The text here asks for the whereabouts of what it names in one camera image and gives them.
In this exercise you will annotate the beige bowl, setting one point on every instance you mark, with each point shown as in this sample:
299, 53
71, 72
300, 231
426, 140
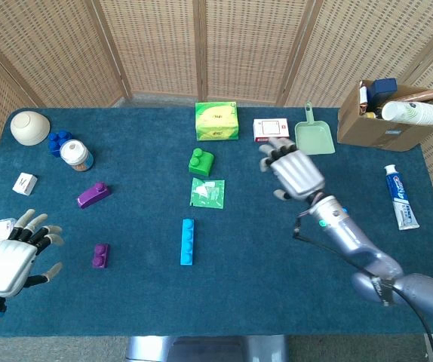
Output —
29, 126

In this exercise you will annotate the pale green dustpan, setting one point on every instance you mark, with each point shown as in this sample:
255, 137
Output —
316, 132

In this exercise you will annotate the shiny foil snack packet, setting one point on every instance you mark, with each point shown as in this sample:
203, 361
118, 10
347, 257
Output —
363, 94

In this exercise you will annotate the green sachet packet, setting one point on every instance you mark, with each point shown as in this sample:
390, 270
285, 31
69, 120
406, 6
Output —
207, 194

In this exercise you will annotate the green two-stud brick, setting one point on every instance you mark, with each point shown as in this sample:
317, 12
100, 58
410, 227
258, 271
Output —
203, 164

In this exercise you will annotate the light blue long brick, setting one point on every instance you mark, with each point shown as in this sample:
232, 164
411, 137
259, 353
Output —
187, 245

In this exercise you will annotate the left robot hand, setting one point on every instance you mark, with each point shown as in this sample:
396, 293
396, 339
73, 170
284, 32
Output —
9, 264

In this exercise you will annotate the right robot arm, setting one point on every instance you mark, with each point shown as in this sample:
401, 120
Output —
352, 234

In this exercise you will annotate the woven folding screen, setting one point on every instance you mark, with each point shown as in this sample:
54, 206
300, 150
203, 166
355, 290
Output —
163, 45

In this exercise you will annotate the dark blue four-stud brick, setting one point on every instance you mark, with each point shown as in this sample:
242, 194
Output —
55, 145

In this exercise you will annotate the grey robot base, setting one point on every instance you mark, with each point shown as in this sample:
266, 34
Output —
201, 348

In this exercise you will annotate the dark blue small box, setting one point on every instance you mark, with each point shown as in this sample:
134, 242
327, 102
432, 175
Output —
384, 87

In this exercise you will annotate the blue table cloth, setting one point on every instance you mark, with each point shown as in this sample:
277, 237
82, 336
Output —
201, 301

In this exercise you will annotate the stack of paper cups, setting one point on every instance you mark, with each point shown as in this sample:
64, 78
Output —
409, 112

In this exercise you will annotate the copper brown tube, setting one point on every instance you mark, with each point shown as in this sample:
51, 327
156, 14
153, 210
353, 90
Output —
424, 94

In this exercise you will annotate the cardboard box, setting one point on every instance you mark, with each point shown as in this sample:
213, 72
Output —
363, 132

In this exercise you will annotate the red and white box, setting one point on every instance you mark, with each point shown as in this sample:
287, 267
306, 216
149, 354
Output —
271, 128

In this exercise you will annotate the small white cube box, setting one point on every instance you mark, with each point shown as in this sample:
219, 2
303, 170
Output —
25, 184

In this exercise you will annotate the green tissue pack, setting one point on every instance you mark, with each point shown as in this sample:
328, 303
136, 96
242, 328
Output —
216, 120

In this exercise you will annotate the blue white toothpaste tube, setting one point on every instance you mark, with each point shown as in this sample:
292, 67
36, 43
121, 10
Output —
401, 200

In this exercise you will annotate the small yellow item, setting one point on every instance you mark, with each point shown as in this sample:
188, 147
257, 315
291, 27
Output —
370, 114

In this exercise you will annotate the clear jar with white lid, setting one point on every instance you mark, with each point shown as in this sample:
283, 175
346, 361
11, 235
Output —
75, 154

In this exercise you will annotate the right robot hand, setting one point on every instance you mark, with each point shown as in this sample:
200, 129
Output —
297, 173

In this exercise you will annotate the purple sloped one-stud brick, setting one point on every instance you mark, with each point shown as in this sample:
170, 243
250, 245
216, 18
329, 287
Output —
92, 196

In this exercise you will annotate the small purple two-stud brick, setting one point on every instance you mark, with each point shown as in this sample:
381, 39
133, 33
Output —
100, 258

